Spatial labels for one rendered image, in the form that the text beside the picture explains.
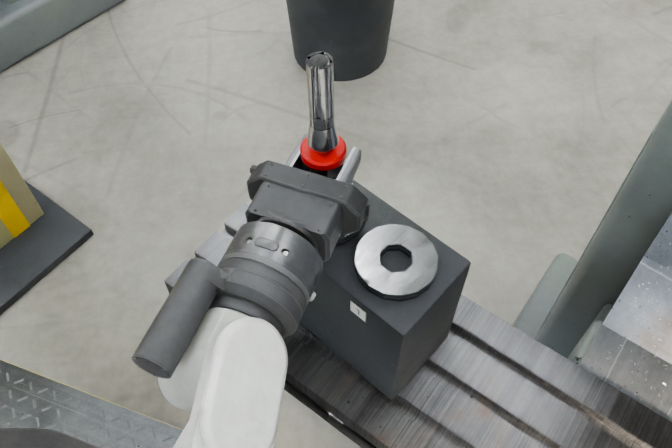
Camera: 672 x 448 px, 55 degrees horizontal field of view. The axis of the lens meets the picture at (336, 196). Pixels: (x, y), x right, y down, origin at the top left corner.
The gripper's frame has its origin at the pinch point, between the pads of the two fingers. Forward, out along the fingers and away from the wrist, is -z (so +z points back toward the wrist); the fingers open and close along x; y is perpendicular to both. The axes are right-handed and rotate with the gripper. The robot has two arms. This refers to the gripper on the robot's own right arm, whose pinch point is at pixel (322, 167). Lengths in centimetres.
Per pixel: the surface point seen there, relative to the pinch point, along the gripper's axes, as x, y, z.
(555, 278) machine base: -41, 104, -66
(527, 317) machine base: -36, 104, -51
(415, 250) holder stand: -11.2, 7.6, 1.5
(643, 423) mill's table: -42, 28, 3
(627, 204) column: -37, 24, -28
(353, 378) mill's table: -7.5, 27.8, 9.6
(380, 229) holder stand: -6.8, 7.6, 0.2
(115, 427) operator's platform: 41, 84, 15
